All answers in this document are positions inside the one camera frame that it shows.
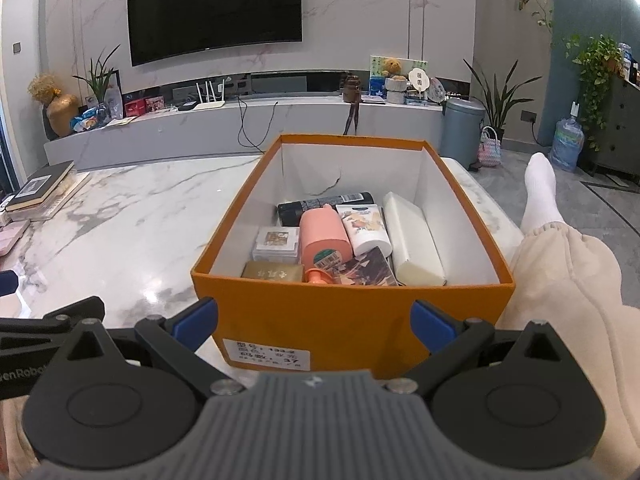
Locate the pink bottle with orange pump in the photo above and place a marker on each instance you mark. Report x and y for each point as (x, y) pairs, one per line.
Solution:
(317, 276)

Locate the marble television console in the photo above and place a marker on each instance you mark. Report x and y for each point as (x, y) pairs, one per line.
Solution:
(190, 130)

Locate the dried flower bunch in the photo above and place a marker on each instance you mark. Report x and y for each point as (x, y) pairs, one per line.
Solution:
(44, 87)

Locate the sheet of paper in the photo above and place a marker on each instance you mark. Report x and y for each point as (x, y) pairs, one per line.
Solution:
(120, 121)

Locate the stack of large books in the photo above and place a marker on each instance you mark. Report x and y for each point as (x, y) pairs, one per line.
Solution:
(70, 195)

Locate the long-leaf potted plant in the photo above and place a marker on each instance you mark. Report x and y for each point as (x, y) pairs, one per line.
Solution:
(100, 75)

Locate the white cylindrical pot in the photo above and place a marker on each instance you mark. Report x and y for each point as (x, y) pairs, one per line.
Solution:
(396, 92)

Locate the round white fan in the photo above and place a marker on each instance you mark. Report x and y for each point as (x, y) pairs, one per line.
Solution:
(418, 81)

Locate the person's cream trouser leg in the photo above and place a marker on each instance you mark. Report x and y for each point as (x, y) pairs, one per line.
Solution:
(575, 335)
(12, 440)

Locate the green picture board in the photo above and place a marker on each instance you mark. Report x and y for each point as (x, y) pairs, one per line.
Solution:
(376, 64)

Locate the grey pedal trash can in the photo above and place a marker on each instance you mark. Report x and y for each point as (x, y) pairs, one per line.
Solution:
(462, 132)

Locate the white printed tube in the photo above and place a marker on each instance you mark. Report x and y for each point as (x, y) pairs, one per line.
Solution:
(362, 227)

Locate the teddy bear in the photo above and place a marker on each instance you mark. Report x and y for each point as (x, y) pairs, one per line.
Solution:
(394, 68)

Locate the small white box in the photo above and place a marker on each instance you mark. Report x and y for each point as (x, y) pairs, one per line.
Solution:
(4, 212)

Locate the blue water jug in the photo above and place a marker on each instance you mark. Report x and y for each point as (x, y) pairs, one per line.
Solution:
(566, 145)

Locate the wall-mounted television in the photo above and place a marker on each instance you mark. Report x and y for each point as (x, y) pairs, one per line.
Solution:
(215, 7)

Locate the illustrated card box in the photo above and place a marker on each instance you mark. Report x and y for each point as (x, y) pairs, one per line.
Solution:
(367, 270)

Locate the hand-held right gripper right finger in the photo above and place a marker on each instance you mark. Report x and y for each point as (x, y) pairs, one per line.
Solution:
(431, 321)

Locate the dark grey cabinet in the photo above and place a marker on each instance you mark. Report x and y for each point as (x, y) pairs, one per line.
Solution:
(622, 130)

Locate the person's white sock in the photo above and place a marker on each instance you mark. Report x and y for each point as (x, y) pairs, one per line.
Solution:
(541, 195)

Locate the white router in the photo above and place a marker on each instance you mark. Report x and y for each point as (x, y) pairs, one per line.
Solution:
(210, 106)

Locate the pink flat case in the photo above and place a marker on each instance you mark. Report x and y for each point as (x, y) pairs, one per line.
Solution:
(12, 237)

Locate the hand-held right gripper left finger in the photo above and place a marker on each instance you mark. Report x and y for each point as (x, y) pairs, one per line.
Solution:
(195, 319)

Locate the bushy pothos plant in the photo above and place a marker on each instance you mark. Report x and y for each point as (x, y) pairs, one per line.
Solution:
(597, 70)

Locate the gold vase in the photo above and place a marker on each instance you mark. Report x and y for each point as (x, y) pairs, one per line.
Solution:
(62, 115)

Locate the clear plastic bag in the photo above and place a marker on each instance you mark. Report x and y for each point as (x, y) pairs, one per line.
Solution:
(114, 102)

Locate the black hardcover book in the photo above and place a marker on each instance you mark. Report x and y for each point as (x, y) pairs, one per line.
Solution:
(40, 185)

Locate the white foam block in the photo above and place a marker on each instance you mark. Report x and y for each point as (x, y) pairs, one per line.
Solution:
(415, 240)

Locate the dark wall outlet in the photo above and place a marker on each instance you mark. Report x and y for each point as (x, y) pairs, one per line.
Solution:
(528, 117)

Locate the black cylindrical bottle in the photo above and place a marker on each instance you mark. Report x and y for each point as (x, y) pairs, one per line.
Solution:
(310, 205)

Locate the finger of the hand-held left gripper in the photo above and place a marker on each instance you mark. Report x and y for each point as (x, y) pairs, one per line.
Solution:
(7, 283)
(82, 310)

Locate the red gift box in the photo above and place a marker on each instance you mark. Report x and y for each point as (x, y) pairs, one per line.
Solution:
(135, 109)

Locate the clear plastic box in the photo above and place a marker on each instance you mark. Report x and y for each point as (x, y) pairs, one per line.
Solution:
(275, 242)

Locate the large pink bottle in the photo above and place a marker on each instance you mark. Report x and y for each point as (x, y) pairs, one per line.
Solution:
(322, 232)

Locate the small black box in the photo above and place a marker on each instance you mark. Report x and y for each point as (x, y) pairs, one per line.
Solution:
(186, 107)

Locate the orange cardboard box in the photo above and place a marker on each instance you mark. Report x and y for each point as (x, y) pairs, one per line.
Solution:
(350, 320)

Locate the blue snack packets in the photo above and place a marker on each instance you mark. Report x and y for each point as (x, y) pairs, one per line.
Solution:
(87, 121)

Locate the black window frame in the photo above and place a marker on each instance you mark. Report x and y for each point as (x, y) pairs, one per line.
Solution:
(6, 160)

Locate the gold patterned box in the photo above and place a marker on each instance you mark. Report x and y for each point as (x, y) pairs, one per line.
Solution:
(272, 272)

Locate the pastel woven bag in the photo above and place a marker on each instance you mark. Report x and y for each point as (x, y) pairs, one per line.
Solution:
(489, 152)

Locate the snake plant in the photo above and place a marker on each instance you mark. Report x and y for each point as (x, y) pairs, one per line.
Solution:
(497, 100)

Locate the pink picture box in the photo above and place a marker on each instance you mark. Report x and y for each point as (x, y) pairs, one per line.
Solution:
(155, 105)

